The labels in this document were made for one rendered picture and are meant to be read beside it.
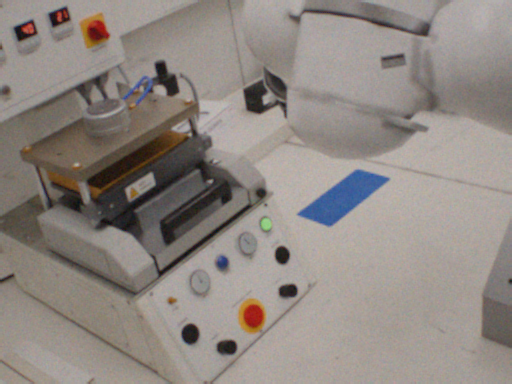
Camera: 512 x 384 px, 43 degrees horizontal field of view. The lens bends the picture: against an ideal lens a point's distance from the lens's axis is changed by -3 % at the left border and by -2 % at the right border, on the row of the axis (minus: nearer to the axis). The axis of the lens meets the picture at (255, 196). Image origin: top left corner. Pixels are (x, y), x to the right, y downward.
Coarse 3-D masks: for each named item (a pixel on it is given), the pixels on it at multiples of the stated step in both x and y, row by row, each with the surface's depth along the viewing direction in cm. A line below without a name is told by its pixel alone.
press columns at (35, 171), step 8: (192, 120) 119; (192, 128) 120; (192, 136) 121; (32, 168) 113; (32, 176) 114; (40, 176) 114; (40, 184) 115; (80, 184) 104; (88, 184) 105; (40, 192) 116; (88, 192) 105; (48, 200) 117; (88, 200) 105; (48, 208) 117; (96, 224) 107
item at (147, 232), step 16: (192, 176) 116; (176, 192) 114; (192, 192) 117; (240, 192) 116; (144, 208) 109; (160, 208) 112; (176, 208) 114; (208, 208) 113; (224, 208) 113; (240, 208) 116; (144, 224) 110; (192, 224) 110; (208, 224) 111; (144, 240) 108; (160, 240) 107; (176, 240) 106; (192, 240) 109; (160, 256) 104; (176, 256) 107
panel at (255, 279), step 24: (264, 216) 120; (216, 240) 113; (264, 240) 119; (192, 264) 109; (216, 264) 112; (240, 264) 115; (264, 264) 118; (288, 264) 122; (168, 288) 106; (216, 288) 111; (240, 288) 114; (264, 288) 118; (168, 312) 105; (192, 312) 108; (216, 312) 111; (240, 312) 113; (264, 312) 117; (216, 336) 110; (240, 336) 113; (192, 360) 106; (216, 360) 109
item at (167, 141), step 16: (160, 144) 117; (176, 144) 117; (128, 160) 114; (144, 160) 113; (48, 176) 117; (64, 176) 113; (96, 176) 110; (112, 176) 109; (64, 192) 116; (80, 192) 112; (96, 192) 108
